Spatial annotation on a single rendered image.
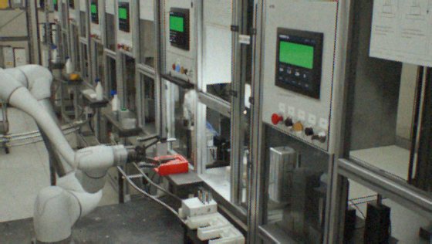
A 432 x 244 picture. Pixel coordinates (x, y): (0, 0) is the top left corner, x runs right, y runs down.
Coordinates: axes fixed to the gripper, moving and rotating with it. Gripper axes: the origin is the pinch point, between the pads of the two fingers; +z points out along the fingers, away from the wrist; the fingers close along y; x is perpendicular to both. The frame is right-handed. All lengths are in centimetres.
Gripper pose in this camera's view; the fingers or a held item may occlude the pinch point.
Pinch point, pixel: (169, 149)
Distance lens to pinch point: 236.0
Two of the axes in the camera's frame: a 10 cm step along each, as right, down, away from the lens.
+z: 9.1, -0.9, 4.0
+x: -4.1, -2.3, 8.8
